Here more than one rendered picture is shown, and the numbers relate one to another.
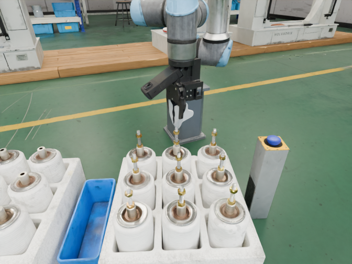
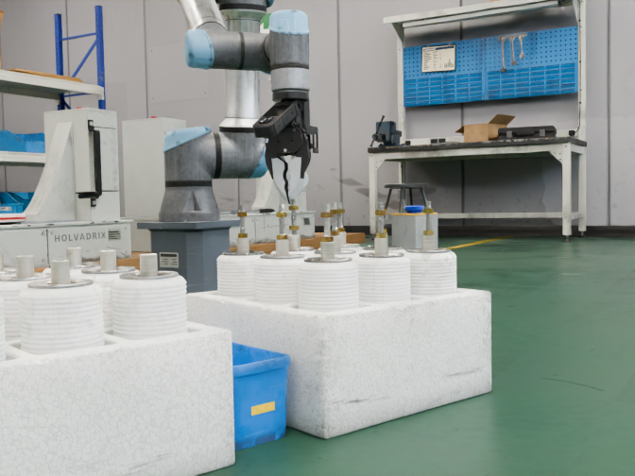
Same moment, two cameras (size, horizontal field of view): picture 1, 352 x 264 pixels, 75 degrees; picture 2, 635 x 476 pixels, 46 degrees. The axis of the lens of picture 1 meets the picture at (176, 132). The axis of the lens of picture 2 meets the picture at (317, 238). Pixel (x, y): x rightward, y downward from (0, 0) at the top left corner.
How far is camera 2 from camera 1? 1.06 m
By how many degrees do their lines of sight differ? 46
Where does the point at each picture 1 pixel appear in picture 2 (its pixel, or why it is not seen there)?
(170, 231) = (386, 266)
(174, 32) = (292, 53)
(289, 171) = not seen: hidden behind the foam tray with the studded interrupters
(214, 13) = (244, 86)
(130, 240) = (348, 282)
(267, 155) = (419, 224)
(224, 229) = (439, 258)
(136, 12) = (202, 43)
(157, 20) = (233, 56)
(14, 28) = not seen: outside the picture
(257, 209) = not seen: hidden behind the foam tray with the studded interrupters
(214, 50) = (249, 143)
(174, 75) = (293, 109)
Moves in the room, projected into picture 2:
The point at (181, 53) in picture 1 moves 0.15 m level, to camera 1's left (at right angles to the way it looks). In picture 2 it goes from (300, 79) to (231, 73)
